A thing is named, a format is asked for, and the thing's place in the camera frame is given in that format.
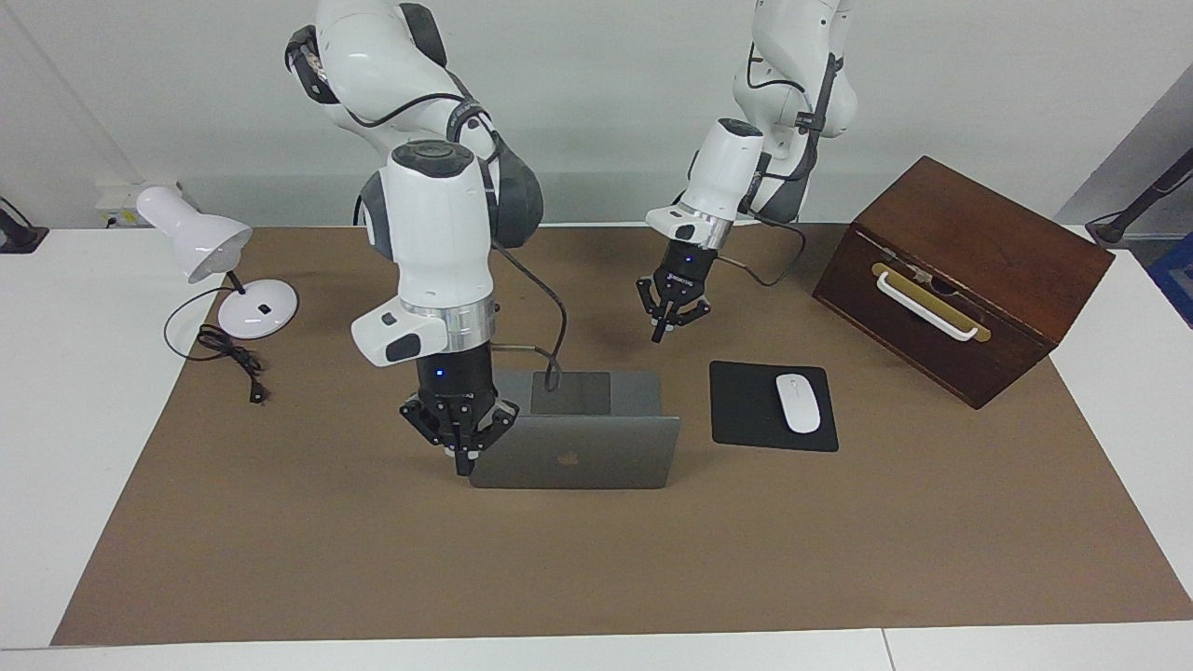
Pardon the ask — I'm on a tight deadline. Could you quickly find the white desk lamp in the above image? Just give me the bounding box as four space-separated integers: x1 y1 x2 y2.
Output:
136 185 300 340

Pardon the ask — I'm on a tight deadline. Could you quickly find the black clamp mount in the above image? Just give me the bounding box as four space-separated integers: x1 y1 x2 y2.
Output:
0 198 49 254

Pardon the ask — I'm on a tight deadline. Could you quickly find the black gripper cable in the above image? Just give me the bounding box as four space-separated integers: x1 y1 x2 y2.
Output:
489 238 569 392
713 51 835 288

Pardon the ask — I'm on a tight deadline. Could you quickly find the black lamp power cable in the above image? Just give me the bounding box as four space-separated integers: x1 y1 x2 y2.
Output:
165 284 271 406

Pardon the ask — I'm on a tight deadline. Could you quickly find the dark wooden box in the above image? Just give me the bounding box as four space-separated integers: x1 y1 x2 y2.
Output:
812 155 1117 411

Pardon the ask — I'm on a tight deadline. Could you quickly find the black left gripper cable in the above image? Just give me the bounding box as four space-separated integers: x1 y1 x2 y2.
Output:
713 51 835 288

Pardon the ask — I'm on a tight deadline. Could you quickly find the white power socket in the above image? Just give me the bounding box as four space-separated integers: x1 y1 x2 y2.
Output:
96 182 183 229

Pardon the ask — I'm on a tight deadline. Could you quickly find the brown table mat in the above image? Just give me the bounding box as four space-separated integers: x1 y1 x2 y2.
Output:
51 224 1193 647

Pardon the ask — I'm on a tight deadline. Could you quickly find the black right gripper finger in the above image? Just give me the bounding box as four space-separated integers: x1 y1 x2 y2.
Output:
464 399 520 478
400 401 467 478

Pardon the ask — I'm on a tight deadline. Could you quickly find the white computer mouse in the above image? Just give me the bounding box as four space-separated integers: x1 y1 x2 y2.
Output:
775 373 822 435

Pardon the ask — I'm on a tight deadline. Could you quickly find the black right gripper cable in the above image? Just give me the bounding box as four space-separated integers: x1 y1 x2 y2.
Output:
489 238 569 392

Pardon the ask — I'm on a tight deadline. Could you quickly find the black tripod stand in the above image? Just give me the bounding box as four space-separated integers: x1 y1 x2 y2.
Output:
1086 147 1193 245

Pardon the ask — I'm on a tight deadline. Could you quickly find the black mouse pad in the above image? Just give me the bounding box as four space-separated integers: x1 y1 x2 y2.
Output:
709 361 840 454

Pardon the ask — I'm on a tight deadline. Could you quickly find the brass handle plate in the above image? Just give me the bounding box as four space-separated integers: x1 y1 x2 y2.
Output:
871 262 992 344

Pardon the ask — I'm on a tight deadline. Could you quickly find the blue crate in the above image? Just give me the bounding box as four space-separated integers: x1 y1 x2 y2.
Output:
1146 233 1193 327

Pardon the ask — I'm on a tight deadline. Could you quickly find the white box handle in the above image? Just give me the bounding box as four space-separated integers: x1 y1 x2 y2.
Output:
876 271 981 342

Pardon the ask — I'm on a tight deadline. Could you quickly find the grey laptop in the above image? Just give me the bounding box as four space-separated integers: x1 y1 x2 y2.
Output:
466 369 682 490

